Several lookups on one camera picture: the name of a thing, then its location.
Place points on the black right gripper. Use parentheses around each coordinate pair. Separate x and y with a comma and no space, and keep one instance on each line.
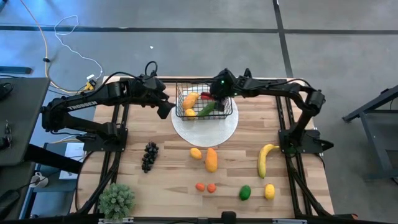
(224,84)

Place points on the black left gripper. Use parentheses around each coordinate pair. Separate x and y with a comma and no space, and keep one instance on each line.
(149,88)

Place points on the green cucumber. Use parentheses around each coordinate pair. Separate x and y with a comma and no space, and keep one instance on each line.
(206,109)

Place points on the yellow lemon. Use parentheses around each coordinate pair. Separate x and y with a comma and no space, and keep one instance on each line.
(190,113)
(269,191)

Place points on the yellow-orange mango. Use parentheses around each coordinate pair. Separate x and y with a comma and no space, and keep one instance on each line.
(190,100)

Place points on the black grape bunch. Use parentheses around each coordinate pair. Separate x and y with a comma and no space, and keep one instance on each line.
(150,157)

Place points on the small yellow-orange fruit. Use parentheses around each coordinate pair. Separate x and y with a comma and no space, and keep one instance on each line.
(196,153)

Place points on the small orange tangerine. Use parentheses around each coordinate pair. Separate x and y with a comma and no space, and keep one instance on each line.
(211,188)
(200,187)

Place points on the green lime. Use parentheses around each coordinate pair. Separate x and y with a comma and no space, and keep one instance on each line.
(245,192)

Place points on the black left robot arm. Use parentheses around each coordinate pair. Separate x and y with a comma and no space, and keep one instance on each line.
(81,105)

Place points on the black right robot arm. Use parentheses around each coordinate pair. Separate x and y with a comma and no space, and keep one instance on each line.
(280,90)

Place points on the white round plate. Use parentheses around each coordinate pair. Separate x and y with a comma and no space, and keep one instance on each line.
(202,133)

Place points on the yellow banana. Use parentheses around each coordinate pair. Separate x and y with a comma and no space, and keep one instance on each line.
(262,160)

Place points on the white paper sheet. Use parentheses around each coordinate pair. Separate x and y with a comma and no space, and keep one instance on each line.
(74,154)

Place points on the artificial green plant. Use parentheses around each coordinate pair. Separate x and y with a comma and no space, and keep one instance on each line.
(116,201)

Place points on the black rounded object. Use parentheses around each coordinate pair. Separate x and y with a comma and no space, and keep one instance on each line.
(229,216)

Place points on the black diagonal beam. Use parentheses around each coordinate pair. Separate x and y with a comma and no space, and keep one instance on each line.
(53,158)

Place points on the dark side table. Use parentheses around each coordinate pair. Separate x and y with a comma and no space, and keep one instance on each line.
(25,109)

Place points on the white mug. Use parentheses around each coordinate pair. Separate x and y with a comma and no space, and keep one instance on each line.
(38,180)

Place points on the dark metal bench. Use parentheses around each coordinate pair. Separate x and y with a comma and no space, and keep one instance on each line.
(373,130)

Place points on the black flat bar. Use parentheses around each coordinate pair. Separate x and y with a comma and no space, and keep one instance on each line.
(15,70)

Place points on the black frame clamp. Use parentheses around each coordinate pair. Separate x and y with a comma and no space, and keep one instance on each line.
(247,72)

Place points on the black aluminium table frame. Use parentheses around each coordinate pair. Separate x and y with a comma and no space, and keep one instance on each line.
(278,124)

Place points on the silver frame bracket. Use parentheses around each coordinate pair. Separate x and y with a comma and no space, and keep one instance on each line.
(289,221)
(116,220)

